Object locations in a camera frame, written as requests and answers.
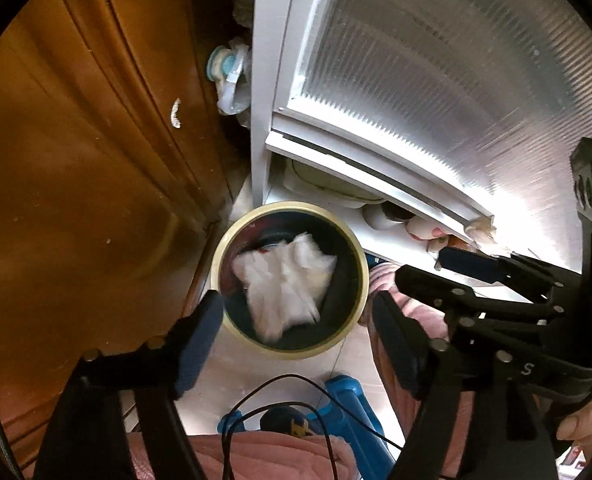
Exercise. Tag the pink white toy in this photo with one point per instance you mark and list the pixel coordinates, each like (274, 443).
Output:
(423, 227)

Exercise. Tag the brown wooden cabinet door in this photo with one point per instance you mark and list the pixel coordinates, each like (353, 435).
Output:
(75, 160)

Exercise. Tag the dark blue slipper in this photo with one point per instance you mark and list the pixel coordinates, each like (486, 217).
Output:
(286, 420)

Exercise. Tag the blue plastic stool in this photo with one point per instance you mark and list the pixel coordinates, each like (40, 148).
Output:
(343, 395)

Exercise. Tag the white frosted glass door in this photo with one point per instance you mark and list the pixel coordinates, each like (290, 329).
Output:
(426, 60)

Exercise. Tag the clear plastic bag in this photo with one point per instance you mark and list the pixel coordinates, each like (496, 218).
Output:
(238, 97)

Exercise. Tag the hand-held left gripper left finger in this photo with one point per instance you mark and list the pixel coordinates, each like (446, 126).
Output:
(198, 350)

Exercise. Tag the white pipe fitting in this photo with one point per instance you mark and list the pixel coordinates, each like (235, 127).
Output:
(383, 217)

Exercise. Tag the white tissue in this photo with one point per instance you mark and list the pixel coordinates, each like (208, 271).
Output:
(286, 280)

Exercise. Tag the person's right hand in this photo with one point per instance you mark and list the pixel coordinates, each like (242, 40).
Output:
(583, 425)

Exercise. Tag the pink fleece pants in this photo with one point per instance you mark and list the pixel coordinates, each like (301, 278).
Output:
(286, 460)

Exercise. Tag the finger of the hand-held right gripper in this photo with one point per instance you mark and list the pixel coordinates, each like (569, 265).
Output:
(426, 285)
(471, 262)

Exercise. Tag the cream round trash can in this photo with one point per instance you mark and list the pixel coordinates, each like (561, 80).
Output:
(348, 280)

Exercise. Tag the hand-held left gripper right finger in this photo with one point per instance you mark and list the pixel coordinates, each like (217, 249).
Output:
(396, 345)

